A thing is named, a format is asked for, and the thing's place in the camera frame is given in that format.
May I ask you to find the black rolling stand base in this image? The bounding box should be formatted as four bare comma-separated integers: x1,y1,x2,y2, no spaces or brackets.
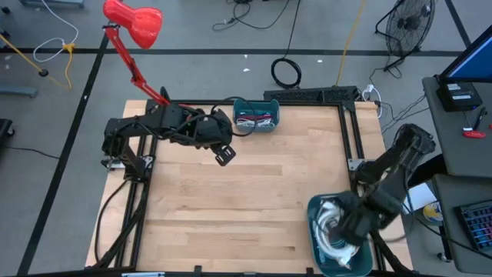
0,118,15,149

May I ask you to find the yellow cable with plug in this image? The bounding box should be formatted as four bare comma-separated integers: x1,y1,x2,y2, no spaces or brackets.
0,33,76,90

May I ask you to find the black pen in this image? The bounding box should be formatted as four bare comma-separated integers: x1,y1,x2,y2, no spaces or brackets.
473,106,488,131

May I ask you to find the white ethernet cable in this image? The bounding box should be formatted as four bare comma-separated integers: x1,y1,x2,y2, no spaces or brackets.
313,199,361,269

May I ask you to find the grey desk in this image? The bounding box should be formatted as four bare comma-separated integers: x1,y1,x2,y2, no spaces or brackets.
421,75,492,179
432,172,492,266

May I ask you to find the yellow floor cable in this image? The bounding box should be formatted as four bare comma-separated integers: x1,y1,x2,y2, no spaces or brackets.
334,0,368,88

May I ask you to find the black loose floor cable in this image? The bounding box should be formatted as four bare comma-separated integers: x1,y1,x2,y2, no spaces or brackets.
212,0,293,32

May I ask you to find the grey furniture foot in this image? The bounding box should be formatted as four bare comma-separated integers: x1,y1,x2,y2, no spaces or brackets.
18,0,85,9
0,83,38,99

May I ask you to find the keyboard with coloured keys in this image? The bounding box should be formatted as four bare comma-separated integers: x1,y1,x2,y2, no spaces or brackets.
454,199,492,253

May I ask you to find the red desk lamp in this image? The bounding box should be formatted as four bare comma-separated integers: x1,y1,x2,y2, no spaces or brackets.
101,0,193,111

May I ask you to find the white paper sheet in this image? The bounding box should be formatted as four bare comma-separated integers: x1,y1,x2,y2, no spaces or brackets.
407,182,437,215

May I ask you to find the black coiled floor cable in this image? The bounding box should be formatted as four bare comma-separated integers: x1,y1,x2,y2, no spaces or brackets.
270,0,304,90

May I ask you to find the black floor fan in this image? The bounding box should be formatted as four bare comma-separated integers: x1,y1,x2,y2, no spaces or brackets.
374,0,437,72

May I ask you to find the white floor cable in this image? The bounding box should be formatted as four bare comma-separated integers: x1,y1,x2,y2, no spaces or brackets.
32,0,80,63

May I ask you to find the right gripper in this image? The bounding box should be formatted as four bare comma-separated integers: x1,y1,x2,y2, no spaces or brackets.
337,191,389,247

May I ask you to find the small teal plastic bin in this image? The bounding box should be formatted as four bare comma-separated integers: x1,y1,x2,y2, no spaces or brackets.
232,98,281,134

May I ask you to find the round printed disc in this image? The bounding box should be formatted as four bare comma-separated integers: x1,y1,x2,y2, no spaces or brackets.
422,202,444,224

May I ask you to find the black computer monitor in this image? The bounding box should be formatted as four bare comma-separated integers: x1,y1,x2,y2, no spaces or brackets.
437,25,492,84

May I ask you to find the large teal plastic bin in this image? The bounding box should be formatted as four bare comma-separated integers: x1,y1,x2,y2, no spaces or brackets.
306,193,374,277

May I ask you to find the black box with labels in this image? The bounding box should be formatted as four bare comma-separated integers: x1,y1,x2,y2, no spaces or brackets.
436,78,484,112

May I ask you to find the white power adapter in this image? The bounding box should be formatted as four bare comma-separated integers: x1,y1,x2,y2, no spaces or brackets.
361,83,384,118

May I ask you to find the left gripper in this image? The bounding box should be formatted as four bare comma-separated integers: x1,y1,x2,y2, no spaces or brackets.
190,108,234,150

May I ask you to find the black aluminium table frame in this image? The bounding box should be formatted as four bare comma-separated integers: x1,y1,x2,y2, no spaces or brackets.
91,98,413,277

